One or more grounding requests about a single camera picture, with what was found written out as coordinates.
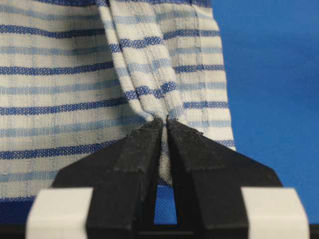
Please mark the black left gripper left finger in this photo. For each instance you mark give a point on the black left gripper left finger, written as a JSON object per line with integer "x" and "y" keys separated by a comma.
{"x": 102, "y": 195}

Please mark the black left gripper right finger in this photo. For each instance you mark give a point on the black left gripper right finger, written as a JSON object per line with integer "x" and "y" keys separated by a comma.
{"x": 222, "y": 194}

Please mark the blue white striped towel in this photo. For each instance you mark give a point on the blue white striped towel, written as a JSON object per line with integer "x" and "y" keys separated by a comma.
{"x": 77, "y": 75}

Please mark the blue table mat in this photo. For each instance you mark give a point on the blue table mat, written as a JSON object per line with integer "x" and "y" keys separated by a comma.
{"x": 271, "y": 57}

